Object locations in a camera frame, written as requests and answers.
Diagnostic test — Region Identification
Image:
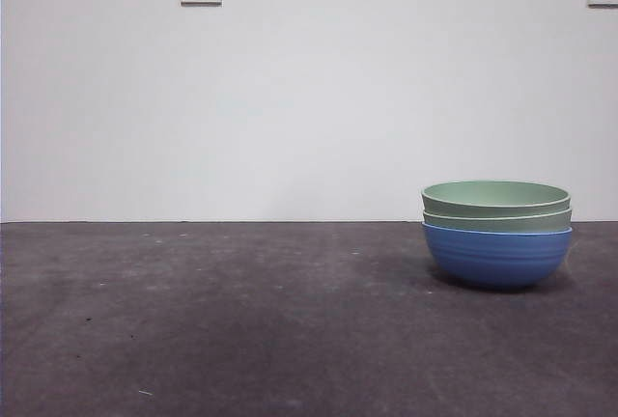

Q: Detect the pale green ribbed bowl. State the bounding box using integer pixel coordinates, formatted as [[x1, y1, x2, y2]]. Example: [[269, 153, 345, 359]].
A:
[[420, 180, 573, 219], [421, 208, 575, 235]]

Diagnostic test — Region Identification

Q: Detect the blue ribbed bowl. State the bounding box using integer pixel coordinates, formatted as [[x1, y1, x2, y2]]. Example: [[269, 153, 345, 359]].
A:
[[420, 221, 575, 292]]

